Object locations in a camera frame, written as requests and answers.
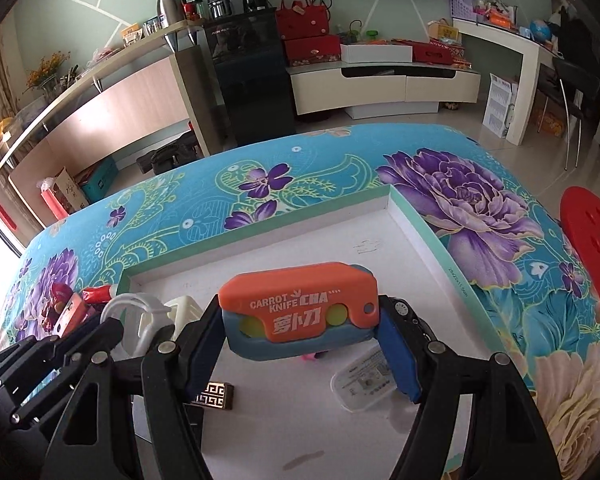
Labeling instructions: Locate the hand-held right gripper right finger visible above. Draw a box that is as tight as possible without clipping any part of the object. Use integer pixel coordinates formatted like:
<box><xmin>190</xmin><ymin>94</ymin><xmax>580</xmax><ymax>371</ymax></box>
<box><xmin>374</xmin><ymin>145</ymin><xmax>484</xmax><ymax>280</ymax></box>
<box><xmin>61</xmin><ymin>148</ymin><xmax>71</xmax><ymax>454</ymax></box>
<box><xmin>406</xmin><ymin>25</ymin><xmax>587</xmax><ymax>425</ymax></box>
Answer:
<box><xmin>377</xmin><ymin>300</ymin><xmax>566</xmax><ymax>480</ymax></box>

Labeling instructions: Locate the brown toy pup figure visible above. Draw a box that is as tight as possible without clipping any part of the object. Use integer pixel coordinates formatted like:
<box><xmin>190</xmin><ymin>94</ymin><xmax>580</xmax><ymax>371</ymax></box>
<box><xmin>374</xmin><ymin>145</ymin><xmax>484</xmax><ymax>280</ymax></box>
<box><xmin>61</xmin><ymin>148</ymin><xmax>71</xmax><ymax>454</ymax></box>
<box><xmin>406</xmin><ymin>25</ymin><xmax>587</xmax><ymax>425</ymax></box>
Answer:
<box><xmin>32</xmin><ymin>282</ymin><xmax>76</xmax><ymax>331</ymax></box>

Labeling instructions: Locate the red handbag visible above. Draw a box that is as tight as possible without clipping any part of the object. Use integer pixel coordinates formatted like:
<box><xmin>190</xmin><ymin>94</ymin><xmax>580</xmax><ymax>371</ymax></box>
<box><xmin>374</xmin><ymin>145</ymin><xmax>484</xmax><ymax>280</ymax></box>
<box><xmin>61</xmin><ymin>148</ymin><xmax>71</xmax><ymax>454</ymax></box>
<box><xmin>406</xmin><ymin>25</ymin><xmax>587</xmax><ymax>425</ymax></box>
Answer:
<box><xmin>275</xmin><ymin>0</ymin><xmax>329</xmax><ymax>38</ymax></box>

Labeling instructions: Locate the white printed carton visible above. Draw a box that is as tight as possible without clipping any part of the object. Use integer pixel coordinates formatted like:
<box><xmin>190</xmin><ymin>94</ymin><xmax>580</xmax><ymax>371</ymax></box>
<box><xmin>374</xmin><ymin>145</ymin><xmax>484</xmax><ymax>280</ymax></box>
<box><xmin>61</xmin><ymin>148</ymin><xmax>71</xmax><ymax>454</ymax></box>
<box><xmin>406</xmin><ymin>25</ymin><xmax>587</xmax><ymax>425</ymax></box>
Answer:
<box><xmin>482</xmin><ymin>72</ymin><xmax>518</xmax><ymax>138</ymax></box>

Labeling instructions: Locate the black cabinet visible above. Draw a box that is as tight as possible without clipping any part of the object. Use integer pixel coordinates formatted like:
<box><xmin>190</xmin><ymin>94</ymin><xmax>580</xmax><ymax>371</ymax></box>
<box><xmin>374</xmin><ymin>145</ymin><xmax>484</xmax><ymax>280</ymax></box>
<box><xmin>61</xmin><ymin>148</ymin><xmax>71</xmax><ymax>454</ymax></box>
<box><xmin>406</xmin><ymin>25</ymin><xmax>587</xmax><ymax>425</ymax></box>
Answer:
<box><xmin>202</xmin><ymin>12</ymin><xmax>298</xmax><ymax>148</ymax></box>

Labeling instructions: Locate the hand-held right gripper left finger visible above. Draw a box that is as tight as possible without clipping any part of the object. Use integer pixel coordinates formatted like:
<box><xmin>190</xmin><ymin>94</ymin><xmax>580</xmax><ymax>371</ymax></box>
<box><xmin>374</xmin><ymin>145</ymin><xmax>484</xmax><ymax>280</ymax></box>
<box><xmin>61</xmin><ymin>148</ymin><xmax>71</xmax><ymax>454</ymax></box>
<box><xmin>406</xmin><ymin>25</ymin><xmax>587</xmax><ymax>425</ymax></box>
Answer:
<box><xmin>45</xmin><ymin>294</ymin><xmax>226</xmax><ymax>480</ymax></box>

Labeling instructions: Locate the cream white small item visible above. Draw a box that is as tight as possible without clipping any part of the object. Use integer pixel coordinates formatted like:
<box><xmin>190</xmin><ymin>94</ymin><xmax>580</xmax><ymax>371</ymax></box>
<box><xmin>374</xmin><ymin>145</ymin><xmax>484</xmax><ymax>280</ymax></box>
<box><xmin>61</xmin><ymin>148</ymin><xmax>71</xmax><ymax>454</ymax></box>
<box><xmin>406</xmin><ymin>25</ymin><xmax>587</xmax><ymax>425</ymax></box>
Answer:
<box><xmin>165</xmin><ymin>296</ymin><xmax>203</xmax><ymax>331</ymax></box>

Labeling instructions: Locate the blue crate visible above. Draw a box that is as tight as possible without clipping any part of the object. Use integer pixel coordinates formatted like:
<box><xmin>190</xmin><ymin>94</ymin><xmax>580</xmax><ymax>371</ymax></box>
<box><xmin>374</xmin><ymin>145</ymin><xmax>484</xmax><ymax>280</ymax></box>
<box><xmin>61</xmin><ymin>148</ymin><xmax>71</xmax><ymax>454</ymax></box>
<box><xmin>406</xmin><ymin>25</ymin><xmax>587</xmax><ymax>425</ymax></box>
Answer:
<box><xmin>77</xmin><ymin>157</ymin><xmax>118</xmax><ymax>203</ymax></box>

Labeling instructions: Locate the white adapter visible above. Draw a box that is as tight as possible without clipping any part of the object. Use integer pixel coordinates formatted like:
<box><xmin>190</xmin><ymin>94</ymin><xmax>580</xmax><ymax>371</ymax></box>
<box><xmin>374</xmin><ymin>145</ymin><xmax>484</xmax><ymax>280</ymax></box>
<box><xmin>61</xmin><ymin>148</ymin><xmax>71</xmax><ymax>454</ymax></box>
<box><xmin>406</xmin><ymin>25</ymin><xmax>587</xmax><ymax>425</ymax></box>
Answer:
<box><xmin>330</xmin><ymin>347</ymin><xmax>398</xmax><ymax>413</ymax></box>

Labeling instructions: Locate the white ring-shaped device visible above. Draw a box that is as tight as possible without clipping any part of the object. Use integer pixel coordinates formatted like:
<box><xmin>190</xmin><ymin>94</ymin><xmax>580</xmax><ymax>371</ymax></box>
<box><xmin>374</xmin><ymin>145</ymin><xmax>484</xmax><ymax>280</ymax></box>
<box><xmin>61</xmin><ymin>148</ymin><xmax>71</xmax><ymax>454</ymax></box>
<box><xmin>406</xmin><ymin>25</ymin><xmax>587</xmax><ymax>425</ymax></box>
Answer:
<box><xmin>100</xmin><ymin>292</ymin><xmax>176</xmax><ymax>361</ymax></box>

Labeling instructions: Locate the floral teal blanket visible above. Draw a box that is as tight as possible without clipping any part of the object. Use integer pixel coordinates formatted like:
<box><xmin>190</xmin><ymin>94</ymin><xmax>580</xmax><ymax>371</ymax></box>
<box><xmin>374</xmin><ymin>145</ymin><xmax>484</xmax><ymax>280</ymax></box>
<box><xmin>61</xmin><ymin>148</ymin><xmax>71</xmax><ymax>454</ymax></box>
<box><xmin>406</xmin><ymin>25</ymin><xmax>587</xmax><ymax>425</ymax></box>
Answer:
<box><xmin>0</xmin><ymin>125</ymin><xmax>600</xmax><ymax>480</ymax></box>

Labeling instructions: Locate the red flat box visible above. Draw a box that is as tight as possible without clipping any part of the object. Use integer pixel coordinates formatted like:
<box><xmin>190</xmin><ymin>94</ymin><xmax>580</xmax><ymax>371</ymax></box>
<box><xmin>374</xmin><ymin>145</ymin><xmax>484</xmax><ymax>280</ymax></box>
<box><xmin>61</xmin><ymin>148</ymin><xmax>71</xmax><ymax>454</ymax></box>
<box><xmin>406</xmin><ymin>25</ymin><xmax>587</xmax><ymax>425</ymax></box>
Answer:
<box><xmin>411</xmin><ymin>40</ymin><xmax>466</xmax><ymax>65</ymax></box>

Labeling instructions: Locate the wooden counter with shelf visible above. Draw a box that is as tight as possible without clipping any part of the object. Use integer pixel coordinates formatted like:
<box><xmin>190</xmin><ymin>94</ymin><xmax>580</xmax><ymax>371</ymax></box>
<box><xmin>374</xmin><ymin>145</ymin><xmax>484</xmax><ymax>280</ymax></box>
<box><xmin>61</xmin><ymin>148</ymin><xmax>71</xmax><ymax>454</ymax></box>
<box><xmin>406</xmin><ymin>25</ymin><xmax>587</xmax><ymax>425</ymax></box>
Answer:
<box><xmin>0</xmin><ymin>17</ymin><xmax>226</xmax><ymax>221</ymax></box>

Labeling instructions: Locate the purple basket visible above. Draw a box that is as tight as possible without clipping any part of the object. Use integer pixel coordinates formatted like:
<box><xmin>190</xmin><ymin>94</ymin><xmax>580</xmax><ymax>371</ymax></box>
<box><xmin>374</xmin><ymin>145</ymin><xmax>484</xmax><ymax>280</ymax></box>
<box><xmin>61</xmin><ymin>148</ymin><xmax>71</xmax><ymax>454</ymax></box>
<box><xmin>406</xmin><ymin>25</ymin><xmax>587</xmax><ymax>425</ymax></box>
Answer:
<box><xmin>449</xmin><ymin>0</ymin><xmax>486</xmax><ymax>23</ymax></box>

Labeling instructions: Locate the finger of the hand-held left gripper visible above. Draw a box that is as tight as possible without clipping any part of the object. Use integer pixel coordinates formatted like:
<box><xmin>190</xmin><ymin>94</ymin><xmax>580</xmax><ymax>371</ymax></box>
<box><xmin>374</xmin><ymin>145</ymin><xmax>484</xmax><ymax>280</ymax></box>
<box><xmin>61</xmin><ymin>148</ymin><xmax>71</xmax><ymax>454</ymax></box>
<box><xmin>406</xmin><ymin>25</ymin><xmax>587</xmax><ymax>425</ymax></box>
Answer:
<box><xmin>0</xmin><ymin>321</ymin><xmax>99</xmax><ymax>387</ymax></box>
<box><xmin>9</xmin><ymin>317</ymin><xmax>128</xmax><ymax>427</ymax></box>

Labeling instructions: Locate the red gift box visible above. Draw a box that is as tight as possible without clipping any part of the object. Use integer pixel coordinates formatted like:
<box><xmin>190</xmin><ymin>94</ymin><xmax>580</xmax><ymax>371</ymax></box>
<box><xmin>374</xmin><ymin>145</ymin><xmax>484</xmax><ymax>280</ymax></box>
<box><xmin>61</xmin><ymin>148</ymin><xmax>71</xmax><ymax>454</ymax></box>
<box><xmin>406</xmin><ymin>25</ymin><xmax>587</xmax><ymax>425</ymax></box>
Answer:
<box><xmin>284</xmin><ymin>35</ymin><xmax>342</xmax><ymax>67</ymax></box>

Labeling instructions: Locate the red and white small item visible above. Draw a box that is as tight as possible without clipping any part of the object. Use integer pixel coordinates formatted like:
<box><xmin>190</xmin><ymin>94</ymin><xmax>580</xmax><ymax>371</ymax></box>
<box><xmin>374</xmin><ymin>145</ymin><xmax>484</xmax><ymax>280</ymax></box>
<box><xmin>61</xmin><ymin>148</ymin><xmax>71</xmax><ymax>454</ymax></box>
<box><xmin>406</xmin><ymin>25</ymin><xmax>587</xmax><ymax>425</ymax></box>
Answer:
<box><xmin>82</xmin><ymin>284</ymin><xmax>118</xmax><ymax>303</ymax></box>

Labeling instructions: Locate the white desk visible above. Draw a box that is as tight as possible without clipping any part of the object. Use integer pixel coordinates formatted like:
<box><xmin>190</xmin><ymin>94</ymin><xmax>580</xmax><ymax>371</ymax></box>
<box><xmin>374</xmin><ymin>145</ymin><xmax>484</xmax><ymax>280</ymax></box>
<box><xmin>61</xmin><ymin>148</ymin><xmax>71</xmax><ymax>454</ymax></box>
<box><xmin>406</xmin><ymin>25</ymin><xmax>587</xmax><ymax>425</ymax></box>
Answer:
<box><xmin>452</xmin><ymin>17</ymin><xmax>561</xmax><ymax>146</ymax></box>

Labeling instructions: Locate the red plastic stool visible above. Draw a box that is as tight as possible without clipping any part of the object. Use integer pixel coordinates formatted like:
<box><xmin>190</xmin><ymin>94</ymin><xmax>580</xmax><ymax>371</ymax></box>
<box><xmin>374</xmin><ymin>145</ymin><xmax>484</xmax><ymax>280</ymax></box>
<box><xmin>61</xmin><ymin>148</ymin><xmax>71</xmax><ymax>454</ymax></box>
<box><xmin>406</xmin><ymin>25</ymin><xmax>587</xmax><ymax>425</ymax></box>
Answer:
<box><xmin>560</xmin><ymin>186</ymin><xmax>600</xmax><ymax>321</ymax></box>

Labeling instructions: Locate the gold patterned small box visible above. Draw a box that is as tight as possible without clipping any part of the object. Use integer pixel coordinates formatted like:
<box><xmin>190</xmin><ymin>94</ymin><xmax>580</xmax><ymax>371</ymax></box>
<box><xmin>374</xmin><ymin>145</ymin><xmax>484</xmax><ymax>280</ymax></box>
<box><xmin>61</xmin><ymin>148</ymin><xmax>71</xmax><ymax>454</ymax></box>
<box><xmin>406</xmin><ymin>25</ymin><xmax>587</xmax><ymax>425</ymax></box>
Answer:
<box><xmin>189</xmin><ymin>381</ymin><xmax>236</xmax><ymax>411</ymax></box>

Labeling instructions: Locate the orange and blue toy knife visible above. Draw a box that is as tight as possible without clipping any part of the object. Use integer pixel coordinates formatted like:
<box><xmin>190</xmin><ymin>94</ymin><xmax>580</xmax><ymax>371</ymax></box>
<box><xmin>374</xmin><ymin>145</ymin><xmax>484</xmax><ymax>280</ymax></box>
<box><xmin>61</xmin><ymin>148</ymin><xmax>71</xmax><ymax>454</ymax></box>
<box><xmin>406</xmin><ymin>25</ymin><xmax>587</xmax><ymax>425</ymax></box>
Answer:
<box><xmin>218</xmin><ymin>261</ymin><xmax>381</xmax><ymax>362</ymax></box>

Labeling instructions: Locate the steel thermos jug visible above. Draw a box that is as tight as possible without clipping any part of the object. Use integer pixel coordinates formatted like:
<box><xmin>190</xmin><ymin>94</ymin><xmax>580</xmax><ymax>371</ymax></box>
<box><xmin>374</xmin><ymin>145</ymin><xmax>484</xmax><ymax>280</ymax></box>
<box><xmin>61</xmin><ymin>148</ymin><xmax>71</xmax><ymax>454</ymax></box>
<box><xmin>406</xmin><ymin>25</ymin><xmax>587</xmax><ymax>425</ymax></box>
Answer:
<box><xmin>155</xmin><ymin>0</ymin><xmax>187</xmax><ymax>28</ymax></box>

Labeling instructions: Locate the yellow flower bunch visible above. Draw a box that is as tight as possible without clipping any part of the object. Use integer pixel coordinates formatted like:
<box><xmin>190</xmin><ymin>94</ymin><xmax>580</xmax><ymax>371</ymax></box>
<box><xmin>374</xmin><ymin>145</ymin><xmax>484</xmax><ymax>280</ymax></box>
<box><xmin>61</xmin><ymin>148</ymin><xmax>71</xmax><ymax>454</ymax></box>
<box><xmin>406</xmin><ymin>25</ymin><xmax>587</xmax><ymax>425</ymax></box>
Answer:
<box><xmin>27</xmin><ymin>50</ymin><xmax>71</xmax><ymax>91</ymax></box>

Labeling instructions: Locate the white shallow box teal rim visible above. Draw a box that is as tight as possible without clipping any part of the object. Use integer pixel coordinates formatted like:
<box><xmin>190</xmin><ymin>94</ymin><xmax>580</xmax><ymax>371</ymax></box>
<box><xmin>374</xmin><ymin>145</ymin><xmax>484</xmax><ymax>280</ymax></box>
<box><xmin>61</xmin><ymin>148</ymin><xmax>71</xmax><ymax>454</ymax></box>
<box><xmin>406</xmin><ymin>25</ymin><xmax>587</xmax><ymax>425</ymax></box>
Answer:
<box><xmin>115</xmin><ymin>185</ymin><xmax>491</xmax><ymax>480</ymax></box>

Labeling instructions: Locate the black chair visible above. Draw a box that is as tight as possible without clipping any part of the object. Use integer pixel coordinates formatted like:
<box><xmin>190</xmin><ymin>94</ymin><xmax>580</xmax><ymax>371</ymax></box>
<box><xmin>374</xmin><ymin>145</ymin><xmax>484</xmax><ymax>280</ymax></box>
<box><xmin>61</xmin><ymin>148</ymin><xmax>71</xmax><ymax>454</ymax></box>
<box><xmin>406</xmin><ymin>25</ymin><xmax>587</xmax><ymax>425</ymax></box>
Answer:
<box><xmin>550</xmin><ymin>55</ymin><xmax>600</xmax><ymax>168</ymax></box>

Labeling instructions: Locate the white television cabinet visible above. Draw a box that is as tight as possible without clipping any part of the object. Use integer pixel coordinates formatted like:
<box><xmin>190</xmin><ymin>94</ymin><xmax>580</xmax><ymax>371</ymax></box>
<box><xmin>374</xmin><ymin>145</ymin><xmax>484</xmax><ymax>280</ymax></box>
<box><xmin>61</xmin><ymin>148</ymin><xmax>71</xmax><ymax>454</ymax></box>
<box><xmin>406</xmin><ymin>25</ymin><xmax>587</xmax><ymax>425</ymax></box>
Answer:
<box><xmin>286</xmin><ymin>62</ymin><xmax>481</xmax><ymax>116</ymax></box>

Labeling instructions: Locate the red gift bag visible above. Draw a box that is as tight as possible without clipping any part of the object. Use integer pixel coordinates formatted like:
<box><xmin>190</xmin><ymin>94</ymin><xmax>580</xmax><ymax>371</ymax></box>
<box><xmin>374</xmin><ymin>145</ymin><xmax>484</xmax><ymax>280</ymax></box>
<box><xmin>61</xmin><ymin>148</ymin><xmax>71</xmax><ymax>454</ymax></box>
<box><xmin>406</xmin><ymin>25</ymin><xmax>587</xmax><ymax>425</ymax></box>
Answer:
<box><xmin>40</xmin><ymin>167</ymin><xmax>88</xmax><ymax>218</ymax></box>

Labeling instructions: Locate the white flat box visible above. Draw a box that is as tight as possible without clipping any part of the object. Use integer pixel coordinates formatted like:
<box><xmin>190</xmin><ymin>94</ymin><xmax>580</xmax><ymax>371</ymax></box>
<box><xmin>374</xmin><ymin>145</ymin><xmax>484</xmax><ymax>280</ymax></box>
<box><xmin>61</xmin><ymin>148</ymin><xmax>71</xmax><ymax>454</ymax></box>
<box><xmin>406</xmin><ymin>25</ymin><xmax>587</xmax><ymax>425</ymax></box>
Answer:
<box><xmin>340</xmin><ymin>41</ymin><xmax>413</xmax><ymax>63</ymax></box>

